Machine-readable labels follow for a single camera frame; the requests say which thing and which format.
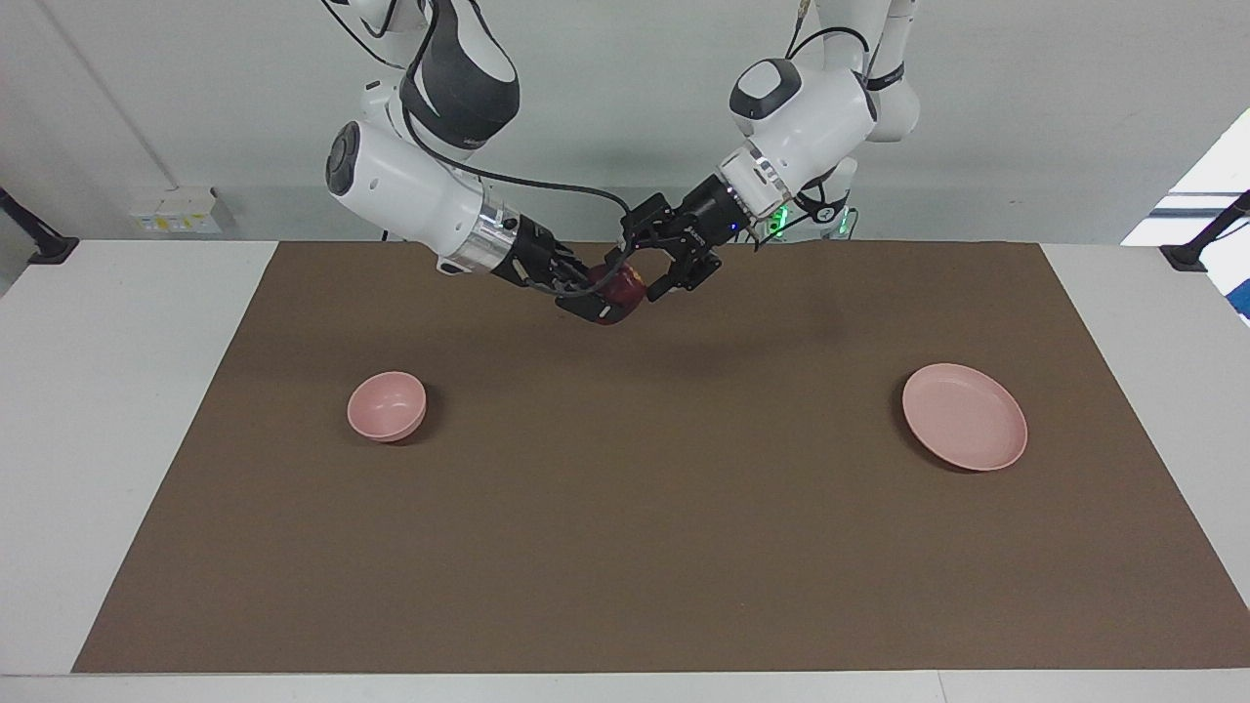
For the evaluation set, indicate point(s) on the pink plate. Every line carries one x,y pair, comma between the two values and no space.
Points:
962,415

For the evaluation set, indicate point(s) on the white wall socket box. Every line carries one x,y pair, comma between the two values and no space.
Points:
176,210

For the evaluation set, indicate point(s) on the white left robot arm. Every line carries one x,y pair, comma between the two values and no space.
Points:
811,117

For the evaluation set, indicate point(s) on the brown table mat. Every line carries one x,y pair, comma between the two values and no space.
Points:
625,508

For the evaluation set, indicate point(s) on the black clamp mount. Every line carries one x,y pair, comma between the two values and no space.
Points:
1196,249
39,244

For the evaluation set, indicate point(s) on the red apple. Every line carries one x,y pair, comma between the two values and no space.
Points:
623,288

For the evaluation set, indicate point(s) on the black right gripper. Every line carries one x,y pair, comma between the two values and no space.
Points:
537,256

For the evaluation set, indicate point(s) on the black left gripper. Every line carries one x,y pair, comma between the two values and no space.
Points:
698,223

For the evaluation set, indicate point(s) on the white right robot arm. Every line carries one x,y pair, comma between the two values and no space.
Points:
400,190

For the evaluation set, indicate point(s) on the blue object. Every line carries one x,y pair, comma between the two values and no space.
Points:
1243,298

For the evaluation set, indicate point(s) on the pink bowl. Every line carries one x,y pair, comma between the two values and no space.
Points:
386,405

